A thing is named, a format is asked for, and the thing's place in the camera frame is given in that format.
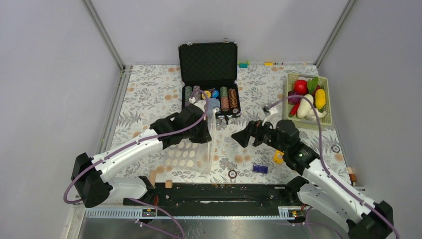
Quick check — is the white toy mushroom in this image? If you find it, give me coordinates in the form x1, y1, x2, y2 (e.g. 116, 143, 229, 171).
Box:
305, 109, 326, 121

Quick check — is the brown wooden peg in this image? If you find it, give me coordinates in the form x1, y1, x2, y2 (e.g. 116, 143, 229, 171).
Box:
347, 167, 357, 183

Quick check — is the blue toy brick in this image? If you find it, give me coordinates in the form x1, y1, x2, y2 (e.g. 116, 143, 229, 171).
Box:
252, 164, 268, 174

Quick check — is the purple cable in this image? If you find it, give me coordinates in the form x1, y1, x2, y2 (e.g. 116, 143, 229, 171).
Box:
63, 88, 211, 239
263, 95, 401, 239

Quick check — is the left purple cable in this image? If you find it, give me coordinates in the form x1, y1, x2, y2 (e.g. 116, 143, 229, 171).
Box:
63, 88, 211, 239

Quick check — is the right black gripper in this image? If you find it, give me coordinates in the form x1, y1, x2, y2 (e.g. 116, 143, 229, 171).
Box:
231, 116, 288, 153

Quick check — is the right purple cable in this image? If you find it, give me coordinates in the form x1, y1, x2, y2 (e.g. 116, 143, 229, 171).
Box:
263, 95, 401, 239

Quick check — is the yellow toy corn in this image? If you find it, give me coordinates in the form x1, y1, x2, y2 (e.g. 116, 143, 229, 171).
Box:
315, 89, 326, 110

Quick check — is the black poker chip case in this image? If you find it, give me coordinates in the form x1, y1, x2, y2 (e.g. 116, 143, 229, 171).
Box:
178, 40, 241, 121

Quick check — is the yellow triangular plastic tool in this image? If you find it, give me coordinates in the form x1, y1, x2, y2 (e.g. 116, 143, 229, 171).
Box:
272, 150, 284, 164

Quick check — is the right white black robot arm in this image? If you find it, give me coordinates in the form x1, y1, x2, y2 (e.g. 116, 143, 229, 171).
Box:
231, 120, 400, 239

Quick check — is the red toy tomato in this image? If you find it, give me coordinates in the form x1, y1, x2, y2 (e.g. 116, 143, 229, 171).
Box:
293, 79, 308, 95

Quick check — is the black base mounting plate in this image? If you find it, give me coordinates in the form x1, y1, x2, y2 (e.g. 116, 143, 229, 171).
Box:
139, 183, 303, 217

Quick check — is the clear dotted zip top bag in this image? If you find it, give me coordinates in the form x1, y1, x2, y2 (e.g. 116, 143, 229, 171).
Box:
164, 109, 216, 174

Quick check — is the small wooden cube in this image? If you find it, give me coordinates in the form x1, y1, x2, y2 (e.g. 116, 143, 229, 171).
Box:
165, 180, 173, 189

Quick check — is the purple toy onion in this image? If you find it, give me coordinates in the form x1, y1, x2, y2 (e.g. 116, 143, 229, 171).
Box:
288, 91, 301, 105

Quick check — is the green toy leaf vegetable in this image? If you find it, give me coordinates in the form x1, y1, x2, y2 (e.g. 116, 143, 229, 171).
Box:
307, 77, 319, 95

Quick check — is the green plastic basket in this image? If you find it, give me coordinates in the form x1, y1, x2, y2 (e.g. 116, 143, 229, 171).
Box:
283, 73, 332, 130

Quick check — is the wooden cone block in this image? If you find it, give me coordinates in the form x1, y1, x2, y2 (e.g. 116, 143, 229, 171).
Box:
149, 170, 157, 187

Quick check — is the green toy block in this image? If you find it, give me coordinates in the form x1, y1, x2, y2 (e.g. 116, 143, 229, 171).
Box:
238, 61, 250, 69

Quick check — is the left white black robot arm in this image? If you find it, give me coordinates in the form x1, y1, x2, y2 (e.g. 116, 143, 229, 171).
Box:
63, 100, 211, 208

